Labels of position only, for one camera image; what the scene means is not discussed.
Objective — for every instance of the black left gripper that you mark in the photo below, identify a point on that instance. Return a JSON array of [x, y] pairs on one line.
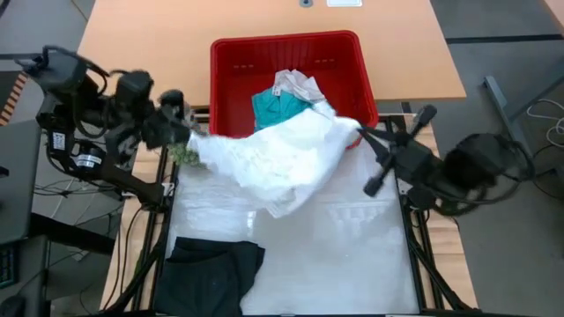
[[165, 123]]

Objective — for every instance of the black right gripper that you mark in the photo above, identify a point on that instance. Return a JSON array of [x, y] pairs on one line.
[[410, 158]]

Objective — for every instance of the white lace garment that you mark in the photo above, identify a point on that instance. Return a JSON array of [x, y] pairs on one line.
[[273, 163]]

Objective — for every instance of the black t-shirt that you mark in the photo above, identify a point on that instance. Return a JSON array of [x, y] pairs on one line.
[[207, 277]]

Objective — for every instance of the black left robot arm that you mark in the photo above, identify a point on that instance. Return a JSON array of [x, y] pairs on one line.
[[123, 176]]

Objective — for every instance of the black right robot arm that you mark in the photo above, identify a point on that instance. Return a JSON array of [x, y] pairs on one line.
[[476, 167]]

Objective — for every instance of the red plastic laundry bin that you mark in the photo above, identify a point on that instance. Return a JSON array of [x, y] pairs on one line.
[[247, 53]]

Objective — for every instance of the teal garment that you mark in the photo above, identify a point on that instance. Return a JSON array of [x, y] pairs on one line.
[[277, 108]]

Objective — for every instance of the thin white crumpled garment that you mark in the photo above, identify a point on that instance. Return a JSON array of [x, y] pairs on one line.
[[299, 83]]

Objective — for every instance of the wooden desk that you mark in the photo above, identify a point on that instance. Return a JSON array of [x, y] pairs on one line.
[[557, 11], [176, 26]]

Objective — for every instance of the grey metal desk leg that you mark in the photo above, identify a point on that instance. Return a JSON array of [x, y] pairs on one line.
[[502, 101]]

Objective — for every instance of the white card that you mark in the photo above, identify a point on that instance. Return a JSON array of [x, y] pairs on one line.
[[343, 2]]

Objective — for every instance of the hazard striped floor mat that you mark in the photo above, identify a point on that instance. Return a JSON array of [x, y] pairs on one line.
[[11, 101]]

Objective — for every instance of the black keyboard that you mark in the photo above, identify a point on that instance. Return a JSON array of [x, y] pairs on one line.
[[6, 264]]

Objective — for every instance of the black aluminium table frame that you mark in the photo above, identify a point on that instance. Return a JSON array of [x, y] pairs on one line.
[[416, 273]]

